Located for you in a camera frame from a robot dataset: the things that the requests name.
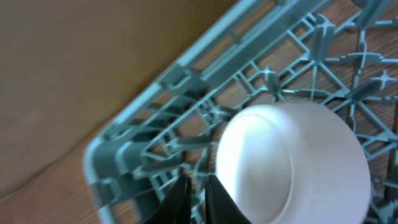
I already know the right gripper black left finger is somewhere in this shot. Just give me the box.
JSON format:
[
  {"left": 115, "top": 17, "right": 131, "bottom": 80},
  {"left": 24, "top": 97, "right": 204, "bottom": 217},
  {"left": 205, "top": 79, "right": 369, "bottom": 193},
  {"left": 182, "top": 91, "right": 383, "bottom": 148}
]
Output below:
[{"left": 143, "top": 174, "right": 192, "bottom": 224}]

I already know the small pink bowl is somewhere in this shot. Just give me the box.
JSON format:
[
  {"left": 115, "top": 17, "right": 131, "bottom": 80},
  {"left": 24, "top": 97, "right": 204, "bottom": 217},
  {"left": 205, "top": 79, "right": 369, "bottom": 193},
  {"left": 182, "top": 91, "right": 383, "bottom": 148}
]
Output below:
[{"left": 216, "top": 102, "right": 371, "bottom": 224}]

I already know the grey dishwasher rack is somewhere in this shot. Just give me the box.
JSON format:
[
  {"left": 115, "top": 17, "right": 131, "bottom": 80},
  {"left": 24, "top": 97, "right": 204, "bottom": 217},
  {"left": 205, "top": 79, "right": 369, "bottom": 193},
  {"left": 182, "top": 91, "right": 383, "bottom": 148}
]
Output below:
[{"left": 83, "top": 1, "right": 397, "bottom": 223}]

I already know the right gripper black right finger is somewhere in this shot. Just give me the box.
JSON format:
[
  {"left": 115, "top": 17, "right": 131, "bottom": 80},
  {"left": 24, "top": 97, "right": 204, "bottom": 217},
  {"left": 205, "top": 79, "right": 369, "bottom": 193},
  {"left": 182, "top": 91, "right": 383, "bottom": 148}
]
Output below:
[{"left": 205, "top": 175, "right": 251, "bottom": 224}]

